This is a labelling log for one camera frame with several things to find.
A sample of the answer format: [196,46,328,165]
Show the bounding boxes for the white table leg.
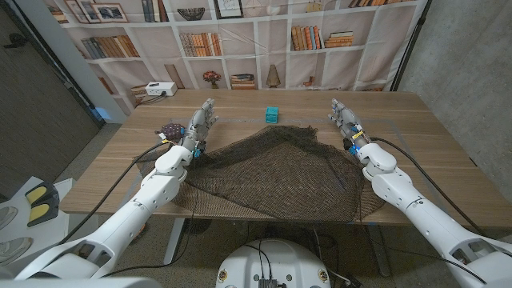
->
[162,218,186,266]

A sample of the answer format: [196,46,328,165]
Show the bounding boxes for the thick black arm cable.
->
[55,140,173,246]
[370,137,487,237]

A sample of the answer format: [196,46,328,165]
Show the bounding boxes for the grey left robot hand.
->
[180,98,219,158]

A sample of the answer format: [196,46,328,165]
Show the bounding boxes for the printed bookshelf backdrop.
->
[42,0,429,117]

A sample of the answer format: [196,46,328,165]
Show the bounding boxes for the dark purple toy fruit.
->
[154,122,186,142]

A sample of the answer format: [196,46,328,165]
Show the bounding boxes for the black mesh netting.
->
[135,125,387,223]

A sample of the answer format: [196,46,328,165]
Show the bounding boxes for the white robot torso edge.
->
[0,277,162,288]

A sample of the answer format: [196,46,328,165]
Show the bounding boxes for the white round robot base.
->
[215,238,332,288]

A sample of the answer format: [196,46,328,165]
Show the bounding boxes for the black and yellow foot pedal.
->
[24,182,60,228]

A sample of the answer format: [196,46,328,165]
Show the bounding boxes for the white floor platform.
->
[0,175,75,277]

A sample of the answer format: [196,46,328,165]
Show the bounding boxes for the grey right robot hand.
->
[327,98,372,156]

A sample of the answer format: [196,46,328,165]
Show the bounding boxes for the thin black hanging cable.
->
[102,155,197,278]

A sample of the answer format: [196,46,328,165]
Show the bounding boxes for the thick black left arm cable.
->
[55,140,173,246]

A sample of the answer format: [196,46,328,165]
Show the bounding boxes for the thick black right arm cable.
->
[370,137,487,237]

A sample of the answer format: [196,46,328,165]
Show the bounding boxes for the white power strip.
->
[144,82,178,98]

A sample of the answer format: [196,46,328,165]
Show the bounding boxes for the black backdrop stand pole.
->
[390,0,433,92]

